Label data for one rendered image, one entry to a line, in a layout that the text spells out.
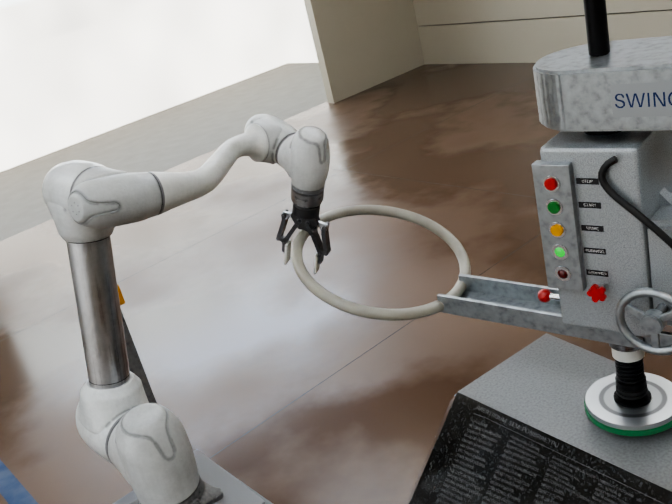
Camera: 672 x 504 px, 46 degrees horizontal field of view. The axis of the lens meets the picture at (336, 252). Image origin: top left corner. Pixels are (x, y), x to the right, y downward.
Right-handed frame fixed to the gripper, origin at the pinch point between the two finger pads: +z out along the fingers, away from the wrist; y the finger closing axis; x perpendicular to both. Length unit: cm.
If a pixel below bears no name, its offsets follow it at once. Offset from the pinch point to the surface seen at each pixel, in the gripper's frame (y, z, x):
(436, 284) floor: 9, 150, 196
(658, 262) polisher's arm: 85, -50, -27
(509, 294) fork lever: 59, -14, -4
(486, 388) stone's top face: 60, 14, -11
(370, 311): 28.2, -10.2, -23.2
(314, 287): 12.3, -10.2, -21.3
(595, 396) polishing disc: 85, -3, -19
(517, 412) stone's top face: 69, 9, -20
